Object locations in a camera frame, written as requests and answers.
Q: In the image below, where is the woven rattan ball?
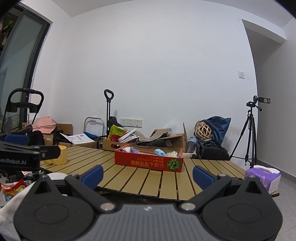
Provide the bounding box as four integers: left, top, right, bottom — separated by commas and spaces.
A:
194, 121, 213, 141

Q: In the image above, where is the white paper sheet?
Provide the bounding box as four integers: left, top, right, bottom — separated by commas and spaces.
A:
61, 133, 94, 145

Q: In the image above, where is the black trolley handle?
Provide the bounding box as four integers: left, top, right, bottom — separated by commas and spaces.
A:
104, 89, 114, 137

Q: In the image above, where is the yellow snack bag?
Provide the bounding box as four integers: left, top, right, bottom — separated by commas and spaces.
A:
107, 125, 127, 142

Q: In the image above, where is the blue water bottle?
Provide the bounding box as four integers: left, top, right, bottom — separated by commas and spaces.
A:
185, 136, 197, 153

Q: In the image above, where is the pink backpack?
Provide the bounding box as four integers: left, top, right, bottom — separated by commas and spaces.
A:
32, 116, 57, 135

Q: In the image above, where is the small brown cardboard box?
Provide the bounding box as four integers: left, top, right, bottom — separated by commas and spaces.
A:
102, 139, 128, 152

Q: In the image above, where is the dark window frame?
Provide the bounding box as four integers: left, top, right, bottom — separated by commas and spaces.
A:
1, 4, 50, 133

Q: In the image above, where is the black camera tripod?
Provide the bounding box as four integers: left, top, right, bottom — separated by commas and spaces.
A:
230, 101, 262, 168

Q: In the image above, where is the left brown cardboard box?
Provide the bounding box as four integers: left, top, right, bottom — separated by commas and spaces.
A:
21, 123, 102, 149

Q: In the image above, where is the purple tissue box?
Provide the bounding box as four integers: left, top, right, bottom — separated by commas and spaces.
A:
245, 165, 281, 194

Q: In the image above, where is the blue tissue pack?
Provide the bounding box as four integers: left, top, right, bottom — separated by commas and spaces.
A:
154, 149, 167, 156

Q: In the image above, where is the black stroller handle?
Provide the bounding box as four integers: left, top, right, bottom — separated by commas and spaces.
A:
1, 88, 44, 133

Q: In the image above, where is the white wall socket strip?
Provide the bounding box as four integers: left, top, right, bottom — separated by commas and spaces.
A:
120, 118, 142, 128

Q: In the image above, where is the orange pumpkin cardboard box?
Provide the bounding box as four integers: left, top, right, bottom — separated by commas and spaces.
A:
114, 145, 183, 172

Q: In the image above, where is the black camcorder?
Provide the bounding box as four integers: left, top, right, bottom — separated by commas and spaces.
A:
246, 95, 271, 111

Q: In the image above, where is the purple towel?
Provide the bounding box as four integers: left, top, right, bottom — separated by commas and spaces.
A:
130, 147, 139, 154

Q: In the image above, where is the metal folding stool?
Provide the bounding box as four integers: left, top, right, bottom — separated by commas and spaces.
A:
83, 117, 105, 141

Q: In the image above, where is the large brown cardboard box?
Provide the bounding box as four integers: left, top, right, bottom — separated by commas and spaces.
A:
137, 124, 188, 151

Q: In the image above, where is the black bag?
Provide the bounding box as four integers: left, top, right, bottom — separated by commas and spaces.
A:
196, 141, 230, 161

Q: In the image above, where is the yellow white hamster plush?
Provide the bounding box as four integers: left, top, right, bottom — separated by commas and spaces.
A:
166, 151, 178, 157

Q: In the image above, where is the yellow ceramic cup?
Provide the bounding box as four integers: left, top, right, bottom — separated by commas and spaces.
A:
44, 146, 67, 165

